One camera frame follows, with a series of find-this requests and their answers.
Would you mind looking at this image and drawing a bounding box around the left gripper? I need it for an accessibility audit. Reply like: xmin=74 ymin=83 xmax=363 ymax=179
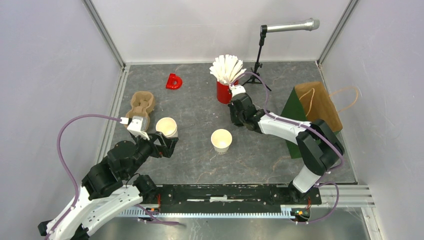
xmin=124 ymin=129 xmax=179 ymax=178

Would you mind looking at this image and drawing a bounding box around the white paper cup stack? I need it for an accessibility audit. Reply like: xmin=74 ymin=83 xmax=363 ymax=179
xmin=155 ymin=117 xmax=178 ymax=138

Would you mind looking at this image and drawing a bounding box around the single white paper cup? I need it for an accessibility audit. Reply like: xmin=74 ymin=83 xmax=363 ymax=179
xmin=210 ymin=129 xmax=233 ymax=155

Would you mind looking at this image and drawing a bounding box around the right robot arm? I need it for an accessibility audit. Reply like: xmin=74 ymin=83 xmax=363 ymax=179
xmin=228 ymin=93 xmax=345 ymax=204

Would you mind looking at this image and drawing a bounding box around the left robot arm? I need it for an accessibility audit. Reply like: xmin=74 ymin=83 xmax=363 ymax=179
xmin=37 ymin=132 xmax=179 ymax=240

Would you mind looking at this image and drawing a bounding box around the red cylindrical holder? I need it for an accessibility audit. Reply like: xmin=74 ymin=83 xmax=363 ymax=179
xmin=216 ymin=81 xmax=233 ymax=105

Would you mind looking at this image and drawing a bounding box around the black mini tripod stand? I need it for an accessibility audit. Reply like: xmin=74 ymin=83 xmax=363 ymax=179
xmin=242 ymin=25 xmax=268 ymax=86

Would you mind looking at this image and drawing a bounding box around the brown cardboard cup carrier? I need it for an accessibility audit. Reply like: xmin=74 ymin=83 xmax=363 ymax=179
xmin=125 ymin=91 xmax=156 ymax=135

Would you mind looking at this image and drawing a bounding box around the red plastic letter d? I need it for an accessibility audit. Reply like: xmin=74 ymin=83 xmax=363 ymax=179
xmin=165 ymin=73 xmax=183 ymax=90

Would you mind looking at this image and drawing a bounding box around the green paper bag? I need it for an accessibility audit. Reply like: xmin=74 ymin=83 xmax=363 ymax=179
xmin=280 ymin=81 xmax=360 ymax=160

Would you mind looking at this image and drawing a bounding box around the silver microphone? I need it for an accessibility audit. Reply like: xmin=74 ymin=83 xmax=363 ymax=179
xmin=266 ymin=18 xmax=321 ymax=33

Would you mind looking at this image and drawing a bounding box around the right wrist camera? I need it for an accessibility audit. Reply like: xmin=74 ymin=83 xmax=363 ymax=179
xmin=229 ymin=84 xmax=246 ymax=99

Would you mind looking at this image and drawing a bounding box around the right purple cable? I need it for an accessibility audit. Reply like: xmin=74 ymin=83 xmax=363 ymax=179
xmin=231 ymin=71 xmax=345 ymax=224

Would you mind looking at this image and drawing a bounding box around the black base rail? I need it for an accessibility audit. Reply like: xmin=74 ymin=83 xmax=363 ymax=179
xmin=135 ymin=183 xmax=322 ymax=214

